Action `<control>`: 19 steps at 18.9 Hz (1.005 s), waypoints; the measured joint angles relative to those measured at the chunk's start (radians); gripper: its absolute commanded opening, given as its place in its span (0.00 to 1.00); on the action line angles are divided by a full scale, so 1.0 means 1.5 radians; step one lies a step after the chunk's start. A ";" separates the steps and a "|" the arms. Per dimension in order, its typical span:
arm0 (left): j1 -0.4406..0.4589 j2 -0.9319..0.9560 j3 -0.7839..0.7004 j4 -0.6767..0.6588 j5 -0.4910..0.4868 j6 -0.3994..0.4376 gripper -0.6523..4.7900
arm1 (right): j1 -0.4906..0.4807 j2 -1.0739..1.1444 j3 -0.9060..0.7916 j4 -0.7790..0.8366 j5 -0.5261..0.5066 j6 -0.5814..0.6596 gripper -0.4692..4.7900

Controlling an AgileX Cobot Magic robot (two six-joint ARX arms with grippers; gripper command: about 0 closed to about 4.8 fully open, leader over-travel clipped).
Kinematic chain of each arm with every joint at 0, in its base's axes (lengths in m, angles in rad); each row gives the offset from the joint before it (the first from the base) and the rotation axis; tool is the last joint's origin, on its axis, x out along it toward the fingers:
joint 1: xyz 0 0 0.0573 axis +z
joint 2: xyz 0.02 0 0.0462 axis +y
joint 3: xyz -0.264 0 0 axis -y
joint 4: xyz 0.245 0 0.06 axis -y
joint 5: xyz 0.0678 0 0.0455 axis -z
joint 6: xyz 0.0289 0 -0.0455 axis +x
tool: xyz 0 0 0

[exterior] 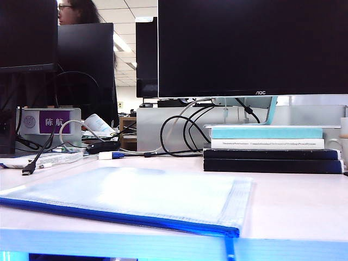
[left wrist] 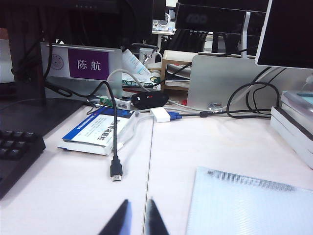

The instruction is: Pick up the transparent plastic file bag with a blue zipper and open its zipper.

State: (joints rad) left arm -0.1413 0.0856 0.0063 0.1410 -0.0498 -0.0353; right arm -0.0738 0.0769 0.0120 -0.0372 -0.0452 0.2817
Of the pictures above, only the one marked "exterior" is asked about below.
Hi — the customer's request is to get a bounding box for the transparent file bag blue zipper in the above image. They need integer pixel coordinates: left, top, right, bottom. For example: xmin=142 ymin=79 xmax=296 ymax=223
xmin=0 ymin=166 xmax=255 ymax=261

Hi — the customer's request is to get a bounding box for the white rolled paper bag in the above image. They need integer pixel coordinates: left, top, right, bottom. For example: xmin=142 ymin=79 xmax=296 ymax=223
xmin=83 ymin=113 xmax=118 ymax=137

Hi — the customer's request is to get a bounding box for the grey desk partition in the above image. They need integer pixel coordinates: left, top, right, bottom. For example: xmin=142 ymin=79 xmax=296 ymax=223
xmin=136 ymin=104 xmax=348 ymax=153

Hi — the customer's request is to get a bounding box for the wooden shelf unit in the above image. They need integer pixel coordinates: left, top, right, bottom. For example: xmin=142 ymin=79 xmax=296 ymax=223
xmin=119 ymin=116 xmax=138 ymax=152

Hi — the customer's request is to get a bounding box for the black power adapter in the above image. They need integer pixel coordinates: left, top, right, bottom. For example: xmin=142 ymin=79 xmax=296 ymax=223
xmin=86 ymin=140 xmax=121 ymax=154

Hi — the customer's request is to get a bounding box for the black monitor glossy bezel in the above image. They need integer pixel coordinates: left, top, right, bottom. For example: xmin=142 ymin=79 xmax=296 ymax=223
xmin=135 ymin=17 xmax=159 ymax=99

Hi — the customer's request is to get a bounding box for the black AOC monitor silver stand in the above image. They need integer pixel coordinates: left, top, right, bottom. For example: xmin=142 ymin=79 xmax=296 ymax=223
xmin=157 ymin=0 xmax=348 ymax=129

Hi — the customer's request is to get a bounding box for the black monitor matte rear shell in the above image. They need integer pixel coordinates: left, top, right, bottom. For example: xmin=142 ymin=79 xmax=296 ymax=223
xmin=56 ymin=22 xmax=119 ymax=126

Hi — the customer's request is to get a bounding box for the purple name plate holder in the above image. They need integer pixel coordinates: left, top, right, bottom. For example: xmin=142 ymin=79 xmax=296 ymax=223
xmin=19 ymin=108 xmax=82 ymax=136

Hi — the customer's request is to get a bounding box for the person with glasses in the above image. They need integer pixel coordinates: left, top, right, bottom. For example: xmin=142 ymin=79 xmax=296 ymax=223
xmin=57 ymin=0 xmax=102 ymax=26

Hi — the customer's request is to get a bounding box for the black monitor thin bezel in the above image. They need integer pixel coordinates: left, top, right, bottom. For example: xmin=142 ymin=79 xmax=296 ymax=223
xmin=0 ymin=0 xmax=59 ymax=74

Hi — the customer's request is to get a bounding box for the white monitor cable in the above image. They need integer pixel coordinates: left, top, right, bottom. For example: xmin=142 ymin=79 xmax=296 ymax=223
xmin=119 ymin=97 xmax=214 ymax=157

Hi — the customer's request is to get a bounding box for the black looped cable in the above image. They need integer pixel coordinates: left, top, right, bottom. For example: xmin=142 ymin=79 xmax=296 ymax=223
xmin=143 ymin=105 xmax=216 ymax=158

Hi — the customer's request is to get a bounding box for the black cable with ferrite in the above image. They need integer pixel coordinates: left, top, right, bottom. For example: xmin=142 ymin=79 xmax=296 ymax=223
xmin=234 ymin=97 xmax=261 ymax=125

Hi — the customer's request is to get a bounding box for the white looped cable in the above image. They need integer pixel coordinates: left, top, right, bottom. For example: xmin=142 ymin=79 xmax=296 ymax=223
xmin=59 ymin=119 xmax=107 ymax=150

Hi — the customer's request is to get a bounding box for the black USB cable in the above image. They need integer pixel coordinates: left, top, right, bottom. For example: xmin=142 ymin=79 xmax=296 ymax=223
xmin=22 ymin=119 xmax=57 ymax=177

